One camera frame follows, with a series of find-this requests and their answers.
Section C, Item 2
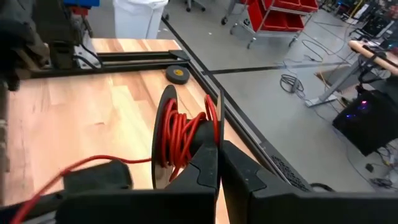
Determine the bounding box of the white plastic bin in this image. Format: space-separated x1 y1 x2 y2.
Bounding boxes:
113 0 169 40

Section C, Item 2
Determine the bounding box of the wooden edge desk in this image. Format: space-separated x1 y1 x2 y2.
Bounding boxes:
304 39 398 108

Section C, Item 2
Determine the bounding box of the blue box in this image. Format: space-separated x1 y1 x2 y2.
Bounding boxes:
63 0 101 7

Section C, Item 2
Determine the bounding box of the black wire spool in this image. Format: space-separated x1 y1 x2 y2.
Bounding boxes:
151 84 226 190

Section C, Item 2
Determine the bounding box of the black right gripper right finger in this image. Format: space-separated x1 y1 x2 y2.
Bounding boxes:
220 139 398 224

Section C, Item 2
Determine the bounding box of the red cord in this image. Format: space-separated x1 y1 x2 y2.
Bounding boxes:
9 94 220 224

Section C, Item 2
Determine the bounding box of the black floor mat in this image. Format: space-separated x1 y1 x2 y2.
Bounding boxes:
269 154 313 193

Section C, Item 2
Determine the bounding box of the red storage bin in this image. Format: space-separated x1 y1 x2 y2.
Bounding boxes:
247 0 306 32
264 0 320 13

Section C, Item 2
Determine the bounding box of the black coiled cable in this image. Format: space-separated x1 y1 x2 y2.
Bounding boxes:
279 73 305 95

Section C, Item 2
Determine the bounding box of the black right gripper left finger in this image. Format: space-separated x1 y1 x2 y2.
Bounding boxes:
55 141 220 224

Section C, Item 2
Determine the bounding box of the red bin cart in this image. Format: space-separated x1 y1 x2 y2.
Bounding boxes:
220 0 321 50

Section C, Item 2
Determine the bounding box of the black computer tower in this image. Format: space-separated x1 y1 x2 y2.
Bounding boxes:
331 88 398 157

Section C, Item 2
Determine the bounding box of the black tape roll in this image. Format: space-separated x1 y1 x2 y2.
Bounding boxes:
165 64 192 86

